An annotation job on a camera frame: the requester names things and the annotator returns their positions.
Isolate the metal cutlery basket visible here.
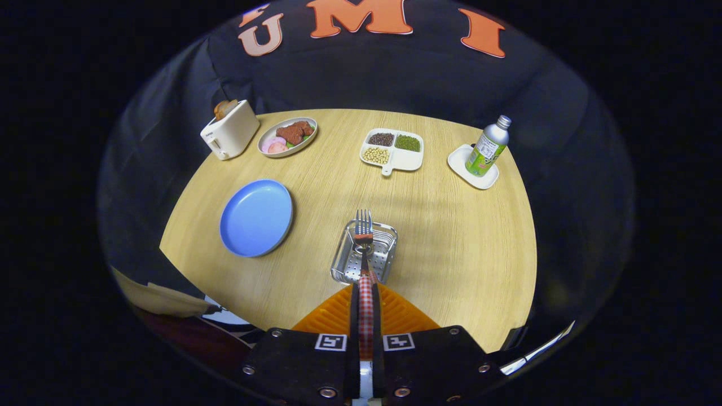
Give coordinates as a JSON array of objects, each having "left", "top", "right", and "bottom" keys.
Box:
[{"left": 330, "top": 220, "right": 398, "bottom": 284}]

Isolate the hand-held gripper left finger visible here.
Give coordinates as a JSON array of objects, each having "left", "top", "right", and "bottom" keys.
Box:
[{"left": 241, "top": 281, "right": 362, "bottom": 402}]

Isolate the dark red cloth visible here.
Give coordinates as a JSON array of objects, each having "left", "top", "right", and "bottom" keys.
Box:
[{"left": 135, "top": 309, "right": 252, "bottom": 373}]

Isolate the fork with red checked handle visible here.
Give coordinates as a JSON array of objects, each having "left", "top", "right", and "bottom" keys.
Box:
[{"left": 354, "top": 209, "right": 375, "bottom": 361}]

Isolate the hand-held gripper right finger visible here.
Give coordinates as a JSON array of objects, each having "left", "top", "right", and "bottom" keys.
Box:
[{"left": 372, "top": 282, "right": 503, "bottom": 402}]

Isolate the cream oval food plate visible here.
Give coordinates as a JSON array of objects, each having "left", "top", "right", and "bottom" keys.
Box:
[{"left": 257, "top": 117, "right": 318, "bottom": 158}]

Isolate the brown steak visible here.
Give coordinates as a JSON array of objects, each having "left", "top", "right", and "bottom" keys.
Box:
[{"left": 276, "top": 121, "right": 314, "bottom": 145}]

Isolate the cream toaster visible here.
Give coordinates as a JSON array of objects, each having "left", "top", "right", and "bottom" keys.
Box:
[{"left": 200, "top": 100, "right": 261, "bottom": 161}]

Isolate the beige cloth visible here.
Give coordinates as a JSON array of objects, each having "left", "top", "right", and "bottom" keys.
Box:
[{"left": 111, "top": 266, "right": 218, "bottom": 317}]

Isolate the black and white striped cloth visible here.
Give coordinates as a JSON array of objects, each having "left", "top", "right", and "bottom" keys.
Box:
[{"left": 200, "top": 296, "right": 266, "bottom": 333}]

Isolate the blue plate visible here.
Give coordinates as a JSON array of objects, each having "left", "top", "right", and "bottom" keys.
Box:
[{"left": 219, "top": 179, "right": 294, "bottom": 258}]

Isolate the white square coaster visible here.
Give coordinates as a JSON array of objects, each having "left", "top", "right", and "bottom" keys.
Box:
[{"left": 447, "top": 144, "right": 500, "bottom": 190}]

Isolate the black backdrop cloth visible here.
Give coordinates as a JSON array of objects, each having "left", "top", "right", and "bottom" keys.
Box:
[{"left": 96, "top": 0, "right": 638, "bottom": 350}]

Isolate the silver bottle green label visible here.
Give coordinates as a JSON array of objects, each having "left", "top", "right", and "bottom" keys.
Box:
[{"left": 465, "top": 115, "right": 512, "bottom": 178}]

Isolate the white divided tray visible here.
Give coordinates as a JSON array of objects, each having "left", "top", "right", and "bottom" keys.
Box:
[{"left": 360, "top": 128, "right": 424, "bottom": 177}]

